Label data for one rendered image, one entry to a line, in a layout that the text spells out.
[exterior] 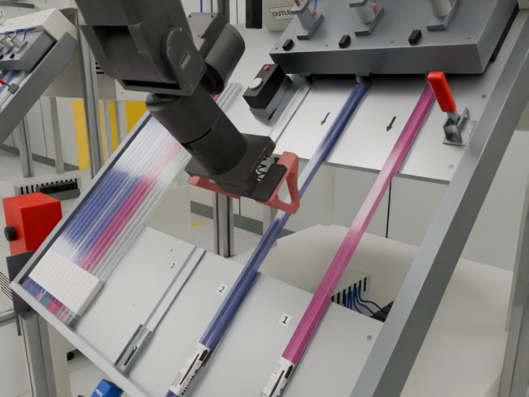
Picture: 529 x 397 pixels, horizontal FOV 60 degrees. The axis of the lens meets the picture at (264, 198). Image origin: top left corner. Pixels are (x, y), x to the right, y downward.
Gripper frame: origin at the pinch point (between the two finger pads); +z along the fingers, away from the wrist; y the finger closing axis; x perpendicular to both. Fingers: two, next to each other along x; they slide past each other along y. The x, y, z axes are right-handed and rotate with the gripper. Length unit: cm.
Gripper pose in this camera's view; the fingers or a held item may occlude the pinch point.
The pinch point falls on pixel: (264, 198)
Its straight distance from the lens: 58.1
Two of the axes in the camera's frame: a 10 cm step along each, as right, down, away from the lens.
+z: 4.8, 5.5, 6.8
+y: -7.2, -1.9, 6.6
